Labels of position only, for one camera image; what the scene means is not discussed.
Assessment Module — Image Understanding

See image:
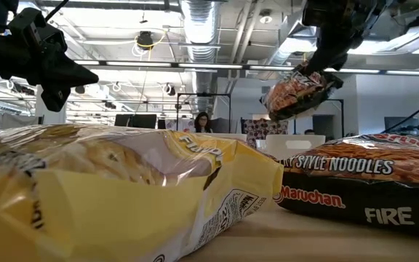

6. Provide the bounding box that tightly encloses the silver ventilation duct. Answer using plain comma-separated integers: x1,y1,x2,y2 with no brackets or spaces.
179,0,220,114

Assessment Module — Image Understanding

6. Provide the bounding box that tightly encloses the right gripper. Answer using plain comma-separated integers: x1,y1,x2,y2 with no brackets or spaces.
296,0,396,74

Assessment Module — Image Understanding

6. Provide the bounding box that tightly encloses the black metal rig frame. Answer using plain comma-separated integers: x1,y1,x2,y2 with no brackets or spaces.
175,92,232,132
324,97,345,138

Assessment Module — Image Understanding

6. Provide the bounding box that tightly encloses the black Fire Noodle pack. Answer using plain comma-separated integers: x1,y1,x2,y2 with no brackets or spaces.
260,71,344,122
273,132,419,239

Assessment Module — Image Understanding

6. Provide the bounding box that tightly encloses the grey fabric cover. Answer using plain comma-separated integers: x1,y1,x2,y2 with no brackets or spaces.
0,113,45,134

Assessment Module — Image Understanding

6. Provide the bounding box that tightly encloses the black ceiling device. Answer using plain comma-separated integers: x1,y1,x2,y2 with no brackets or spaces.
136,31,155,51

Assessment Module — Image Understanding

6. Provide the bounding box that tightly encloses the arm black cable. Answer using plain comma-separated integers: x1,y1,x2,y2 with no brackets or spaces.
380,95,419,135
45,0,69,21

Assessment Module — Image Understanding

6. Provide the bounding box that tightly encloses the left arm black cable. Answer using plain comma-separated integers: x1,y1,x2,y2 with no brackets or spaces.
45,0,69,21

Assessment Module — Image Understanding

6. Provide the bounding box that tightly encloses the long ceiling light strip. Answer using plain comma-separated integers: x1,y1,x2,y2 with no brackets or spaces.
73,59,419,77

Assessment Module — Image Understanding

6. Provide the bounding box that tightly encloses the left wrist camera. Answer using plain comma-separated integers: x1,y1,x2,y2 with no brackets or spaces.
7,7,68,54

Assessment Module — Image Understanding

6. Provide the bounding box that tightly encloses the black computer monitor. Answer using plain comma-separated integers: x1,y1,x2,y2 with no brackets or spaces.
113,114,134,128
383,116,419,136
132,113,158,130

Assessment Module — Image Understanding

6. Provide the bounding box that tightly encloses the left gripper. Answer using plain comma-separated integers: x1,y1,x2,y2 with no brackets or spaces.
0,34,100,112

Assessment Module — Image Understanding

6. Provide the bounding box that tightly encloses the patterned fabric cover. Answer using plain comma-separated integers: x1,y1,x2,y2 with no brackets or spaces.
244,118,290,148

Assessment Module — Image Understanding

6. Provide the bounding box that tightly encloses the yellow Maruchan ramen pack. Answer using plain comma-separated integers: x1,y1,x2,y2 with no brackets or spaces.
0,123,285,262

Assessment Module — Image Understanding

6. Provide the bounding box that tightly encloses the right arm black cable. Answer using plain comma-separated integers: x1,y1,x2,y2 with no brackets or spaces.
380,95,419,135

